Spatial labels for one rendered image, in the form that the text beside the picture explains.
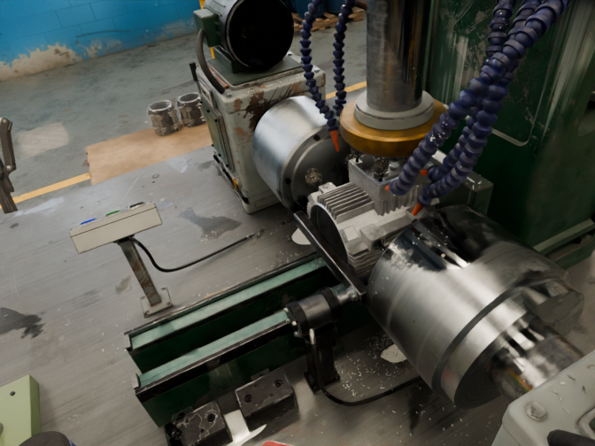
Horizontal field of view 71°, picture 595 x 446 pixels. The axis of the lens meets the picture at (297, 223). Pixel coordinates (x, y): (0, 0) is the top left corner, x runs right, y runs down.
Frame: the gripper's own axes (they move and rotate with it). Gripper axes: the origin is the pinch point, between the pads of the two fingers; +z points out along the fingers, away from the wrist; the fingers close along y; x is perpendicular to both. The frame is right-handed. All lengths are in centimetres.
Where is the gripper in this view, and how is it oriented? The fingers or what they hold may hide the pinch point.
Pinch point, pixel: (3, 195)
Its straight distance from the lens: 98.5
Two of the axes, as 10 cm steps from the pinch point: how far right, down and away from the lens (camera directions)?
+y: 8.9, -3.5, 2.8
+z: 3.2, 9.3, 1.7
